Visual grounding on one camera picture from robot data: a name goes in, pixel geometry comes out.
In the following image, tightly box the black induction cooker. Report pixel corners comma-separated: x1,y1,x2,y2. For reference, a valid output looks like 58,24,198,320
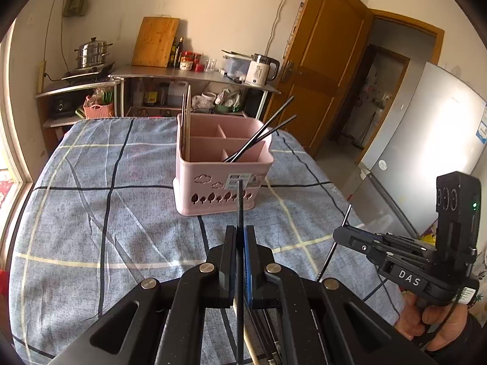
61,61,116,81

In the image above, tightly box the pink plastic utensil basket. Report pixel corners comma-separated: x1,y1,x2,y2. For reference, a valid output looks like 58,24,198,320
173,113,275,217

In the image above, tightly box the steel kitchen table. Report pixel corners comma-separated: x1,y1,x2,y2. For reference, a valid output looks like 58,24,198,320
110,64,281,120

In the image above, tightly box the blue checked tablecloth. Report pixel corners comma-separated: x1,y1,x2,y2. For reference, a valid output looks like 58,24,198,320
8,117,406,365

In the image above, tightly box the pink woven basket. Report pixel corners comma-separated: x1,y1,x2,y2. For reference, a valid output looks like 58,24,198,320
83,97,115,120

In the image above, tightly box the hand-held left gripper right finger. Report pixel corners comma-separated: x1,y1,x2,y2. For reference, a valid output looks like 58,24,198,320
243,225,434,365

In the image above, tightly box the person's right hand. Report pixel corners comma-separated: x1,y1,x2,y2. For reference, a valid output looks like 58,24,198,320
394,293,472,352

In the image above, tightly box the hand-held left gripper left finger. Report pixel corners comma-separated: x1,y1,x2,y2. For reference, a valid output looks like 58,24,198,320
55,225,238,365

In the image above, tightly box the white window frame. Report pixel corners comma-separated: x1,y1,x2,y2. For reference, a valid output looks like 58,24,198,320
0,26,35,214

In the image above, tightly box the wooden cutting board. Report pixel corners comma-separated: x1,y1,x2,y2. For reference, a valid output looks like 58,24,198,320
131,16,181,68

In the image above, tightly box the white electric kettle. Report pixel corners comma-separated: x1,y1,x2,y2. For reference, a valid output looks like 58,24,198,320
244,54,281,87

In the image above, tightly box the black steel-handled chopstick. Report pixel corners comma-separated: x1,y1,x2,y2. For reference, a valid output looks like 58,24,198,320
316,204,352,283

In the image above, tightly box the silver refrigerator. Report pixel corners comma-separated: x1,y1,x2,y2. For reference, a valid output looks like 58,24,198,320
348,61,487,244

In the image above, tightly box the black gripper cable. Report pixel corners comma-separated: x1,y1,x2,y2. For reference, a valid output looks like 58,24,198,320
361,276,463,350

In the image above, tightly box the steel steamer pot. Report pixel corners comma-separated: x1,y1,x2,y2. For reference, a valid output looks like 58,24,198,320
74,37,114,70

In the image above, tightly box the wooden door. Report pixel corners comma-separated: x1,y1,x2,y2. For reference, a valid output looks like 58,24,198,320
276,0,375,156

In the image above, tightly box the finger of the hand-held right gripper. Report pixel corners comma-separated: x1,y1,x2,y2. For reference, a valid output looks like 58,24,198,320
333,228,389,270
344,226,423,249

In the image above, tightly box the white plastic jug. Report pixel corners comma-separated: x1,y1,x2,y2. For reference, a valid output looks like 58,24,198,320
167,81,190,107

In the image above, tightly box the black kitchen appliance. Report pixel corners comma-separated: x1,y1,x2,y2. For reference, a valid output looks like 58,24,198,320
49,97,79,116

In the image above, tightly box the clear water filter pitcher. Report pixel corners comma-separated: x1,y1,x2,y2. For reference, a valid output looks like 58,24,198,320
222,49,254,78

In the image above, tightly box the white wall cable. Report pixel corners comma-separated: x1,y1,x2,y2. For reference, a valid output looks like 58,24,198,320
262,0,295,59

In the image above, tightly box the wooden door frame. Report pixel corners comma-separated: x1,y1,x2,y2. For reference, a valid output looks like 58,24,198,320
365,9,446,69

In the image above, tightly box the metal door handle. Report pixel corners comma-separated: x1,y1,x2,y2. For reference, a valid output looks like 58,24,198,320
279,60,301,82

